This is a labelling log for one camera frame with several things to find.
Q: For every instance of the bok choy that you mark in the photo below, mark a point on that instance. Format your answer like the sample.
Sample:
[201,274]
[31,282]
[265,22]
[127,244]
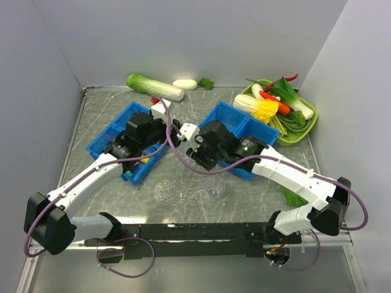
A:
[284,90]

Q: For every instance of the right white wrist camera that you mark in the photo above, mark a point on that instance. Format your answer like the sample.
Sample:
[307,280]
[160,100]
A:
[188,132]

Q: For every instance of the small green cabbage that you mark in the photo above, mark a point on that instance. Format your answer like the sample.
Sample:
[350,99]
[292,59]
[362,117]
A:
[293,199]

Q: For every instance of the orange carrot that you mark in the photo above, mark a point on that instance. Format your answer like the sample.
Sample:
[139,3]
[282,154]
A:
[283,108]

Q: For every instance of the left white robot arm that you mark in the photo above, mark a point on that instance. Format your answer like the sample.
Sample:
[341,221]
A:
[50,219]

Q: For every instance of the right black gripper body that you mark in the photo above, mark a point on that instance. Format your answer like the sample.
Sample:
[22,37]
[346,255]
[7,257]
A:
[206,157]

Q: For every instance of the right blue storage bin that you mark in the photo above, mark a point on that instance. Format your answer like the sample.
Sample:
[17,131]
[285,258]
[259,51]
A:
[241,124]

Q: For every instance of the blue storage bin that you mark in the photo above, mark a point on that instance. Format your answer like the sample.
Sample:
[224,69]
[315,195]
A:
[241,124]
[98,144]

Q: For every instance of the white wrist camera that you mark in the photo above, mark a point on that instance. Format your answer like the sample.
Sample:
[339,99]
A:
[188,132]
[157,109]

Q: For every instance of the green vegetable tray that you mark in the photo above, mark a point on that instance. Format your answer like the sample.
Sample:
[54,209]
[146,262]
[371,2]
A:
[264,85]

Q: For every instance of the green napa cabbage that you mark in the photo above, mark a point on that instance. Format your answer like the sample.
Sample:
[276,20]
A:
[152,87]

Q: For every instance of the yellow capped tube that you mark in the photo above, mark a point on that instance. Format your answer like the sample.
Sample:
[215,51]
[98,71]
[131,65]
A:
[144,160]

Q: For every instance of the left blue storage bin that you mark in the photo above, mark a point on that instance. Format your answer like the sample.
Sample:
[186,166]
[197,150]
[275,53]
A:
[98,144]

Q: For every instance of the white radish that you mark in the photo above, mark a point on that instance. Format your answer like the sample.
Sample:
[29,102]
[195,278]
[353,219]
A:
[185,84]

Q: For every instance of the yellow white cabbage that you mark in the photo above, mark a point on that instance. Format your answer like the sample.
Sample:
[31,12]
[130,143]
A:
[261,109]

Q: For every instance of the clear plastic cup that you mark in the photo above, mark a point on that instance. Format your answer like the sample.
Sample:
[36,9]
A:
[215,189]

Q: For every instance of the green beans bundle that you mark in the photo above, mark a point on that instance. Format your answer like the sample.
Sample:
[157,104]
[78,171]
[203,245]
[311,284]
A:
[293,123]

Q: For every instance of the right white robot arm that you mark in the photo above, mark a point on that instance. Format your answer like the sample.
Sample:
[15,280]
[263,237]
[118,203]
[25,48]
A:
[327,202]

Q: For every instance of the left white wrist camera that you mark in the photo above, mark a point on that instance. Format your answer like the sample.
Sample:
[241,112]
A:
[157,109]

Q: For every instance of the black base frame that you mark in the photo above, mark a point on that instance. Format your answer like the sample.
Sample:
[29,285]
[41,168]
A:
[197,239]

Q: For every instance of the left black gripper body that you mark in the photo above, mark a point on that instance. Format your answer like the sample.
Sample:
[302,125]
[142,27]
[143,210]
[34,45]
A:
[157,129]

